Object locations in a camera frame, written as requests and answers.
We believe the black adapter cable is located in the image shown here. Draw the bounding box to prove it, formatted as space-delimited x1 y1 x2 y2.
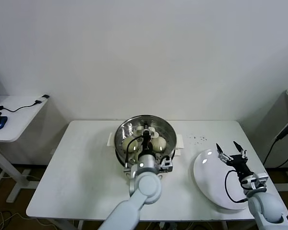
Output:
0 94 49 113

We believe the white side desk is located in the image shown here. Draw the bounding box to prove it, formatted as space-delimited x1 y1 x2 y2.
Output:
0 95 50 204

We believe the black power cable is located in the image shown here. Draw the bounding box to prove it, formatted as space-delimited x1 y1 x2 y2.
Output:
263 119 288 168

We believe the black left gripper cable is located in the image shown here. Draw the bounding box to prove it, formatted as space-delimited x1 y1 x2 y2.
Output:
123 135 144 173

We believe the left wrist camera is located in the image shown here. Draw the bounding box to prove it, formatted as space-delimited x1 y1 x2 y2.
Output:
158 155 174 172

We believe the white power strip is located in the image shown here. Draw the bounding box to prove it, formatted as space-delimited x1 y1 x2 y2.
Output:
158 221 178 230

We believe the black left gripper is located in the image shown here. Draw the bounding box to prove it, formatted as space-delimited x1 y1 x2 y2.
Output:
140 122 154 156

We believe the stainless steel steamer basket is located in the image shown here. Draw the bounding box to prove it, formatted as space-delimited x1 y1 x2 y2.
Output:
114 115 177 169

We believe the white round plate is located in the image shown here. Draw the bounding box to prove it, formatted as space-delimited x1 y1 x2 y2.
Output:
191 149 251 210

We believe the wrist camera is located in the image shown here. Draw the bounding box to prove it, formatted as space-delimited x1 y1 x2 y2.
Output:
158 155 174 172
252 172 270 190

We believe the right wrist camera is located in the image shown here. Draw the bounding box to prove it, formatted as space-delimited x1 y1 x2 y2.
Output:
252 172 270 190

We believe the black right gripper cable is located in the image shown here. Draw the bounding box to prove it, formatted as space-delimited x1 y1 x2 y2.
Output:
225 170 249 203

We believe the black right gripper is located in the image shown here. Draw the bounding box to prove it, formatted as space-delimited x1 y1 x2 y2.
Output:
216 141 254 179

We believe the glass pot lid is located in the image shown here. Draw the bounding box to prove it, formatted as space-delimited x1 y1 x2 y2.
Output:
115 115 176 166

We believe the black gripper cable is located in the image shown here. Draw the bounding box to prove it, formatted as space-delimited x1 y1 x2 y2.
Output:
225 170 249 203
123 135 144 173

